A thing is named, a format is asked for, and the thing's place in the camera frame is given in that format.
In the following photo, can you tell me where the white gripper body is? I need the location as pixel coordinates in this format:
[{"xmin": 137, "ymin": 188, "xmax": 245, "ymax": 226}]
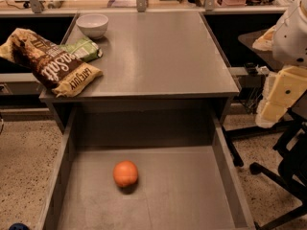
[{"xmin": 272, "ymin": 3, "xmax": 307, "ymax": 67}]

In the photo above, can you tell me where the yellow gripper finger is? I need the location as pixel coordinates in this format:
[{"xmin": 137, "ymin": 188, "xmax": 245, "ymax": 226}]
[
  {"xmin": 259, "ymin": 65, "xmax": 307, "ymax": 123},
  {"xmin": 252, "ymin": 26, "xmax": 275, "ymax": 51}
]

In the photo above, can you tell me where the orange fruit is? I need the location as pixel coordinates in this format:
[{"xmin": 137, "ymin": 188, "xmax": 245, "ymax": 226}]
[{"xmin": 113, "ymin": 160, "xmax": 138, "ymax": 188}]

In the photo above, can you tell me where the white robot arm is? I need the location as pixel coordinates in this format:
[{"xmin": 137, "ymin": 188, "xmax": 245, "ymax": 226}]
[{"xmin": 252, "ymin": 0, "xmax": 307, "ymax": 128}]

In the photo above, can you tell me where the grey counter cabinet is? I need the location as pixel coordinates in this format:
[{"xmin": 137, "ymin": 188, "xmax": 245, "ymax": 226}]
[{"xmin": 40, "ymin": 10, "xmax": 239, "ymax": 127}]

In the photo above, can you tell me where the grey open top drawer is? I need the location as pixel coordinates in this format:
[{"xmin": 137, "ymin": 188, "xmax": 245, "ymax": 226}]
[{"xmin": 35, "ymin": 108, "xmax": 255, "ymax": 230}]

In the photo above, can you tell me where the black office chair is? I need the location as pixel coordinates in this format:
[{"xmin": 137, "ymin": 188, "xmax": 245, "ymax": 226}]
[{"xmin": 249, "ymin": 93, "xmax": 307, "ymax": 230}]

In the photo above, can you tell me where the white ceramic bowl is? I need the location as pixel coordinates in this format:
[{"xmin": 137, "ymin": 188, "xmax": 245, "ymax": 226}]
[{"xmin": 76, "ymin": 13, "xmax": 108, "ymax": 39}]

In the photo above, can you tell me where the green snack bag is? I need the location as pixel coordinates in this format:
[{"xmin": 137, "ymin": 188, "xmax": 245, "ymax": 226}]
[{"xmin": 60, "ymin": 37, "xmax": 103, "ymax": 62}]

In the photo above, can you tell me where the brown sea salt chip bag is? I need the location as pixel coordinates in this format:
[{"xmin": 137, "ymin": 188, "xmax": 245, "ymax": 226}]
[{"xmin": 0, "ymin": 28, "xmax": 103, "ymax": 97}]

